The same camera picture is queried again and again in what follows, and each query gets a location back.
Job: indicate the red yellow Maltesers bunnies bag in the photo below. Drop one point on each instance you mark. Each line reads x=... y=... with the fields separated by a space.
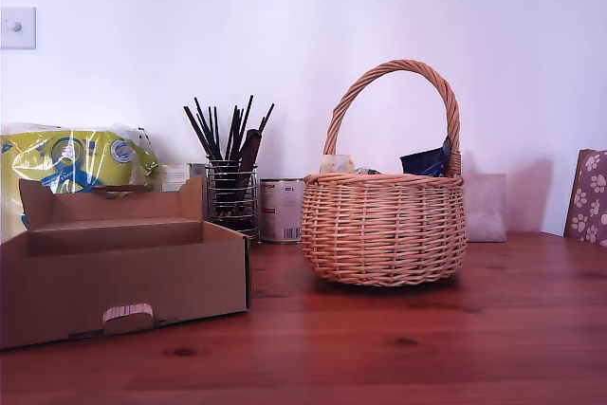
x=336 y=164

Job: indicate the blue Terry's chocolate bag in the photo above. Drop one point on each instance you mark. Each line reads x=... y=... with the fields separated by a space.
x=424 y=161

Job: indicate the brown cardboard box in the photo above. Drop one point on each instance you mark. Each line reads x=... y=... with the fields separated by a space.
x=118 y=277

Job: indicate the tin can with white label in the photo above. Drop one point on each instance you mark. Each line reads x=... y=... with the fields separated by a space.
x=282 y=213

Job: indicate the white carton with label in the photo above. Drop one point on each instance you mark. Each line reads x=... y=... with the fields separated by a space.
x=175 y=176

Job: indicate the pale grey pouch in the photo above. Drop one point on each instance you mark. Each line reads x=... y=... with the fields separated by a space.
x=486 y=208

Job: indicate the yellow-green wrapped bottle pack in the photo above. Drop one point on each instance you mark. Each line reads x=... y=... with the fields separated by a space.
x=71 y=158

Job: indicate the wooden chair frame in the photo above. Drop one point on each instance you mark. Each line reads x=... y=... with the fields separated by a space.
x=573 y=187

